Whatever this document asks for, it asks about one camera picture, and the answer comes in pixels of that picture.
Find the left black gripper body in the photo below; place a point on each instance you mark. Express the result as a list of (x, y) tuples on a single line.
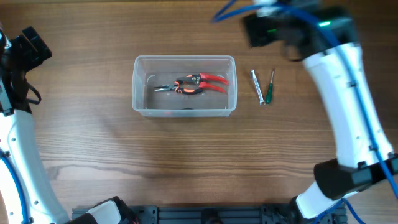
[(34, 45)]

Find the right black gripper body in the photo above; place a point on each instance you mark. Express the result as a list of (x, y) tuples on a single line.
[(256, 32)]

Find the green handled screwdriver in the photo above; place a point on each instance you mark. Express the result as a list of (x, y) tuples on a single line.
[(270, 89)]

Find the red handled snips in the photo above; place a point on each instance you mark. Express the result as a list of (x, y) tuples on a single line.
[(204, 81)]

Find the orange black needle-nose pliers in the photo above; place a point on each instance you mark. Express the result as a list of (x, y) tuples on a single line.
[(176, 86)]

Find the clear plastic container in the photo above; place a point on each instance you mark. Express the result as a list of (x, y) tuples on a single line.
[(156, 70)]

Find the red black handled screwdriver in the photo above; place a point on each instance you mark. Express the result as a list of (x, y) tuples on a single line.
[(178, 112)]

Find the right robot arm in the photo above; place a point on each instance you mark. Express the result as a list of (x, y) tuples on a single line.
[(329, 48)]

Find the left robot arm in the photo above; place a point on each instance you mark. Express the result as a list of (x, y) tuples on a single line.
[(25, 186)]

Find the small silver wrench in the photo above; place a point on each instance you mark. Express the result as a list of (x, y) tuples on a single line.
[(257, 87)]

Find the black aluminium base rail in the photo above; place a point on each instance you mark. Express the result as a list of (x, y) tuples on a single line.
[(265, 214)]

